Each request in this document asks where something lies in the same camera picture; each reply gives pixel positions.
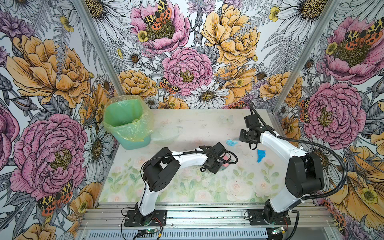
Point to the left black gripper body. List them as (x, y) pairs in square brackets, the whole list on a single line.
[(213, 168)]

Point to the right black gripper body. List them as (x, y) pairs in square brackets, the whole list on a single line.
[(245, 136)]

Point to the grey-green plastic dustpan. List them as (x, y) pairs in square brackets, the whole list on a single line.
[(224, 166)]

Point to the light blue paper scrap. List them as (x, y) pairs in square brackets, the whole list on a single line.
[(231, 143)]

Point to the pink paper scrap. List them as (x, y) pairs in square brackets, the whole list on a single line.
[(226, 158)]

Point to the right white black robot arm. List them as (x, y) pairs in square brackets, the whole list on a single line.
[(304, 174)]

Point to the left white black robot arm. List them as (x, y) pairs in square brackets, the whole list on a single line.
[(158, 172)]

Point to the green bin with bag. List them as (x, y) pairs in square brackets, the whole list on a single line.
[(129, 120)]

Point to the aluminium rail frame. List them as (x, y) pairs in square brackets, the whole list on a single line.
[(209, 221)]

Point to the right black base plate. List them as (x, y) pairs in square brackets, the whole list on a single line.
[(261, 217)]

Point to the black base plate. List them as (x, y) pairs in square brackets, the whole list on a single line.
[(261, 217), (157, 218)]

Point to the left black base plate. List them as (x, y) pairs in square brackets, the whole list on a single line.
[(157, 218)]

